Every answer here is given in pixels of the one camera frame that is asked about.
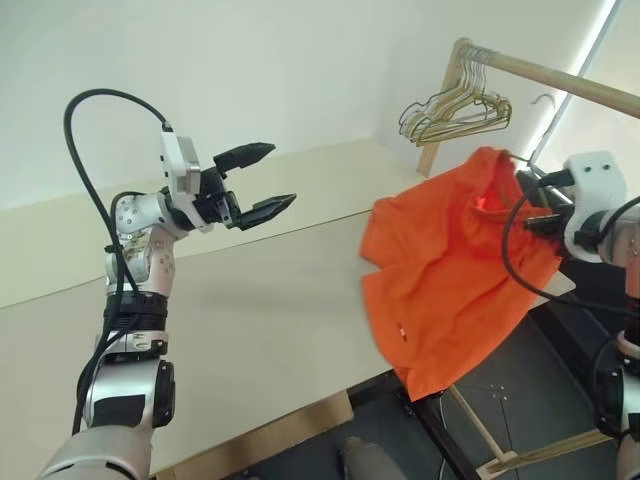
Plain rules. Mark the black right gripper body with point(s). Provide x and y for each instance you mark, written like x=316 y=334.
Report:
x=556 y=200

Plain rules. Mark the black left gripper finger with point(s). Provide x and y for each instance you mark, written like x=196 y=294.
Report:
x=265 y=209
x=245 y=154

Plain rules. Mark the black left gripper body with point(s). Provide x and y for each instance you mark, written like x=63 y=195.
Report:
x=212 y=195

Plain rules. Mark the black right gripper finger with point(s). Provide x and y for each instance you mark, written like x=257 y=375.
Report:
x=542 y=225
x=529 y=181

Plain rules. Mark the orange shirt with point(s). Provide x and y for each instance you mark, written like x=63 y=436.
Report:
x=440 y=280

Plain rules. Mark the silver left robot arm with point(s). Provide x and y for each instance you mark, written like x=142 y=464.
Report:
x=125 y=390

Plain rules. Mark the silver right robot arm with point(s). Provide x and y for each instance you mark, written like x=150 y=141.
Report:
x=625 y=235

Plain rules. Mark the wooden rack rod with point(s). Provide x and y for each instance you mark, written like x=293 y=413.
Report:
x=550 y=75

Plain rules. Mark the bright light strip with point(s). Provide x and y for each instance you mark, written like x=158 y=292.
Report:
x=595 y=42

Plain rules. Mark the grey rounded shape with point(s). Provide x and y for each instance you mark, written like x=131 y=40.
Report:
x=367 y=457

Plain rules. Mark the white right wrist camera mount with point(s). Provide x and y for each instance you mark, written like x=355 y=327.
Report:
x=595 y=190

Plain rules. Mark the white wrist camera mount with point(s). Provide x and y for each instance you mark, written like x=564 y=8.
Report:
x=176 y=160
x=595 y=190

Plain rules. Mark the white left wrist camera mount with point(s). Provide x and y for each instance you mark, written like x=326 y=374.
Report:
x=176 y=160

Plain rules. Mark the wooden rack upright post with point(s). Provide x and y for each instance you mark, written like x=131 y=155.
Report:
x=440 y=120

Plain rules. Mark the black metal table frame bar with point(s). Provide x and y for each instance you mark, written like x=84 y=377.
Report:
x=450 y=442

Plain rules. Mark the wooden rack base frame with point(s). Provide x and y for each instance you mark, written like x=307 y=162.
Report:
x=500 y=460

